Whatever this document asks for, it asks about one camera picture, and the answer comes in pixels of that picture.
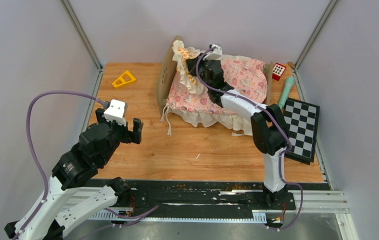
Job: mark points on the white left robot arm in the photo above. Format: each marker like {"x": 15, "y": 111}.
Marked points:
{"x": 46, "y": 220}

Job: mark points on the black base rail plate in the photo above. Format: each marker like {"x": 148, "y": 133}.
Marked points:
{"x": 202, "y": 199}

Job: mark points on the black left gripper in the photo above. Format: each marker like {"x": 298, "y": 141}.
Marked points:
{"x": 135, "y": 135}

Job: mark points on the red white grid block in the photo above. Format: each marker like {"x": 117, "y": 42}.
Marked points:
{"x": 278, "y": 70}

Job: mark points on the wooden striped pet bed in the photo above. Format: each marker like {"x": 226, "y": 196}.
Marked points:
{"x": 168, "y": 71}

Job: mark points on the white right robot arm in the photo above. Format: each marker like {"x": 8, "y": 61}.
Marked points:
{"x": 269, "y": 129}

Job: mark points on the orange duck print pillow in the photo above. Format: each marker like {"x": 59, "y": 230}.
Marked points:
{"x": 180, "y": 55}

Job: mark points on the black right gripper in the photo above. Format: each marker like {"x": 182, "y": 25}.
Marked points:
{"x": 192, "y": 64}

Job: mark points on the mint green massager wand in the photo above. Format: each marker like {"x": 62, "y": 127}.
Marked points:
{"x": 289, "y": 82}

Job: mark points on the black and silver chessboard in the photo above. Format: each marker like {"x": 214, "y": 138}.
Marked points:
{"x": 302, "y": 119}

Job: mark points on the yellow triangle toy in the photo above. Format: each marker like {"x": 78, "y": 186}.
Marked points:
{"x": 126, "y": 78}

